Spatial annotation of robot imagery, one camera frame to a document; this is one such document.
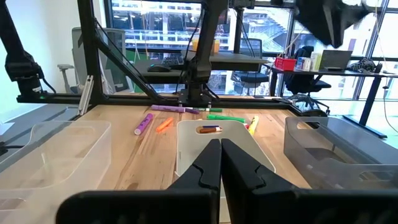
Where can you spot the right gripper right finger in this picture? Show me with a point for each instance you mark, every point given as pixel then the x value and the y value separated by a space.
pixel 242 177

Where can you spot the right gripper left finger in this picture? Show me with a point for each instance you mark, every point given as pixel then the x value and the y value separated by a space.
pixel 202 174

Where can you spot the thin blue marker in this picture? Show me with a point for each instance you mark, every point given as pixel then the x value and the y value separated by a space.
pixel 211 126

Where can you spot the long green marker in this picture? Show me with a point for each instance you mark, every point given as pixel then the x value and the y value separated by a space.
pixel 225 118

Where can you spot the orange highlighter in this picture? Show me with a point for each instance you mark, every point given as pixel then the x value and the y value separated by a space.
pixel 164 124

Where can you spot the purple highlighter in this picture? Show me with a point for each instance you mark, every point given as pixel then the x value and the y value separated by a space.
pixel 144 123

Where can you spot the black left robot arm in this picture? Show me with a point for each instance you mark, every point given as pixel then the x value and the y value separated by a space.
pixel 202 62

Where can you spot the black jointed arm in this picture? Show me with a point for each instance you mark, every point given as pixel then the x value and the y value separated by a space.
pixel 20 67

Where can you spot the frosted grey plastic bin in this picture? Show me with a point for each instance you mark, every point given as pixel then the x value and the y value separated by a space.
pixel 189 146

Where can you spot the thin brown marker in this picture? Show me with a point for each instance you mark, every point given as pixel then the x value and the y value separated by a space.
pixel 209 130

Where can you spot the yellow highlighter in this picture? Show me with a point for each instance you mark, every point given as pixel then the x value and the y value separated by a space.
pixel 253 125

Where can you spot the short purple marker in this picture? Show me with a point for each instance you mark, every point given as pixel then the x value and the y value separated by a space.
pixel 192 110

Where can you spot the thin green white marker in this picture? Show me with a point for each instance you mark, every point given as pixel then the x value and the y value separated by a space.
pixel 215 109

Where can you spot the long purple marker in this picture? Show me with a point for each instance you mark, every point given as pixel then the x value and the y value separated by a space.
pixel 168 108

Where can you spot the black mesh office chair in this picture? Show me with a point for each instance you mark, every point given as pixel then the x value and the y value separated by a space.
pixel 250 77

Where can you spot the dark smoked plastic bin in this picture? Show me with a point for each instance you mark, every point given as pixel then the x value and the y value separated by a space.
pixel 342 140

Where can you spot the black padded office chair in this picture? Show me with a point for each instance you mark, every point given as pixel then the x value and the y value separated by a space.
pixel 303 81

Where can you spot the black computer mouse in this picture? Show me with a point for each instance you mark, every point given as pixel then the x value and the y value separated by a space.
pixel 159 68

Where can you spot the grey desk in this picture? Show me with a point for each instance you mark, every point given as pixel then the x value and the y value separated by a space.
pixel 236 60

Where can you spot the black keyboard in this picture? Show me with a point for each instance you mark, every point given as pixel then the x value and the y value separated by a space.
pixel 172 60

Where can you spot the red box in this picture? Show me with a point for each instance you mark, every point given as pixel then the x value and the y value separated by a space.
pixel 285 64

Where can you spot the orange cup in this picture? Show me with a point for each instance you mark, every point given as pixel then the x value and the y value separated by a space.
pixel 216 46
pixel 195 45

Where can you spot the white blue container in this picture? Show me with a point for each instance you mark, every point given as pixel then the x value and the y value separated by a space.
pixel 303 63

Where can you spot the tall white container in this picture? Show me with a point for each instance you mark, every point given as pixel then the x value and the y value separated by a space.
pixel 315 60

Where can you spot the silver aluminium bar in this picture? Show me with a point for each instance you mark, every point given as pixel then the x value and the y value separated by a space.
pixel 85 96

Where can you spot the clear plastic bin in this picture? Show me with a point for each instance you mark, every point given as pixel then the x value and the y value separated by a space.
pixel 62 155

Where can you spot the long black desk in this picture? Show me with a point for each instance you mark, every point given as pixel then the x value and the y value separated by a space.
pixel 342 72

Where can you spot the grey laptop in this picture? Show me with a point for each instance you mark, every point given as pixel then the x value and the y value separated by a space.
pixel 335 59

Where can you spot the grey office chair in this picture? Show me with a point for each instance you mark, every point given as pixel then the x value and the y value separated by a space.
pixel 116 40

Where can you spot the dark cloth bundle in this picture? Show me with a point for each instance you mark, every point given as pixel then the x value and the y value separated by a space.
pixel 362 66

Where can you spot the black overhead fixture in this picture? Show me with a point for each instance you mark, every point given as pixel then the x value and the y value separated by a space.
pixel 329 21

